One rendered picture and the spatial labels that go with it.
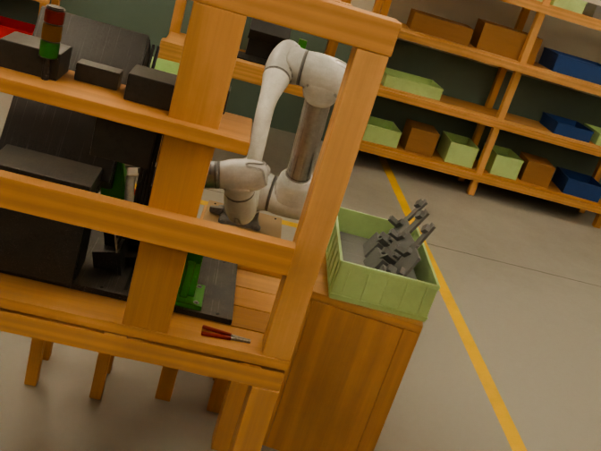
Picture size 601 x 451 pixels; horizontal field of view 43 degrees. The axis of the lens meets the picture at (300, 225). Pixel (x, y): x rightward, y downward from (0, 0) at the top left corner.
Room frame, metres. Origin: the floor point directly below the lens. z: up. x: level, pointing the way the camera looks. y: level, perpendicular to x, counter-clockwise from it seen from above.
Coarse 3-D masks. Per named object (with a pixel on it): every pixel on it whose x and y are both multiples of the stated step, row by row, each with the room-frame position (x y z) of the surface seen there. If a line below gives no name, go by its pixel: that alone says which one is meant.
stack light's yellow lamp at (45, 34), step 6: (48, 24) 1.92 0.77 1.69; (42, 30) 1.92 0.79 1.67; (48, 30) 1.91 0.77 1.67; (54, 30) 1.92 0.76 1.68; (60, 30) 1.93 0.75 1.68; (42, 36) 1.92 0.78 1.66; (48, 36) 1.91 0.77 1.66; (54, 36) 1.92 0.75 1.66; (60, 36) 1.94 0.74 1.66; (54, 42) 1.92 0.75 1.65; (60, 42) 1.94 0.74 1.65
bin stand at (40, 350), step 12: (36, 348) 2.65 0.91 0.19; (48, 348) 2.85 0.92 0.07; (36, 360) 2.65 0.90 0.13; (108, 360) 2.70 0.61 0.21; (36, 372) 2.66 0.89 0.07; (96, 372) 2.69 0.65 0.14; (108, 372) 2.89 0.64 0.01; (36, 384) 2.66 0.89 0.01; (96, 384) 2.69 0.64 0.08; (96, 396) 2.69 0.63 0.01
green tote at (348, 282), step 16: (336, 224) 3.09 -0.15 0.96; (352, 224) 3.32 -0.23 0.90; (368, 224) 3.33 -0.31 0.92; (384, 224) 3.34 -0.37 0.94; (336, 240) 2.94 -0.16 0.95; (416, 240) 3.28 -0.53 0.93; (336, 256) 2.84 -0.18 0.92; (336, 272) 2.73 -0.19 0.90; (352, 272) 2.72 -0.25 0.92; (368, 272) 2.73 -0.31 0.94; (384, 272) 2.73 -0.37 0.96; (416, 272) 3.10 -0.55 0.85; (432, 272) 2.88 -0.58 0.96; (336, 288) 2.72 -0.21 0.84; (352, 288) 2.72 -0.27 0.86; (368, 288) 2.73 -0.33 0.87; (384, 288) 2.74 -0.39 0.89; (400, 288) 2.74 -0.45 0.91; (416, 288) 2.75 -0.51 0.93; (432, 288) 2.75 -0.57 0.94; (368, 304) 2.73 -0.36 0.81; (384, 304) 2.74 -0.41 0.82; (400, 304) 2.74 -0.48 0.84; (416, 304) 2.75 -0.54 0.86
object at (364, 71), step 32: (192, 32) 1.95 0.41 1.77; (224, 32) 1.96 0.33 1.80; (192, 64) 1.95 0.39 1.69; (224, 64) 1.96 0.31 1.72; (352, 64) 2.01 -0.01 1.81; (384, 64) 2.02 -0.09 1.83; (192, 96) 1.95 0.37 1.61; (224, 96) 1.97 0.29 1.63; (352, 96) 2.01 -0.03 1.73; (352, 128) 2.02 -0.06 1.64; (160, 160) 1.95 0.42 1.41; (192, 160) 1.96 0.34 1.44; (320, 160) 2.03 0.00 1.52; (352, 160) 2.02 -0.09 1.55; (160, 192) 1.95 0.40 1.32; (192, 192) 1.96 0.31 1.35; (320, 192) 2.01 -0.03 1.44; (320, 224) 2.02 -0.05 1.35; (160, 256) 1.95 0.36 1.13; (320, 256) 2.02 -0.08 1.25; (160, 288) 1.96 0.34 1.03; (288, 288) 2.01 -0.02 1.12; (128, 320) 1.95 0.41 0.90; (160, 320) 1.96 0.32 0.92; (288, 320) 2.02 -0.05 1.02; (288, 352) 2.02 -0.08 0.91
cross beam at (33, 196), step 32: (0, 192) 1.84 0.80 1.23; (32, 192) 1.85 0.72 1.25; (64, 192) 1.86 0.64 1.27; (96, 224) 1.88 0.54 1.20; (128, 224) 1.89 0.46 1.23; (160, 224) 1.90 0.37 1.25; (192, 224) 1.92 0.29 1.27; (224, 256) 1.93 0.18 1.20; (256, 256) 1.95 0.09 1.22; (288, 256) 1.96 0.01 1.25
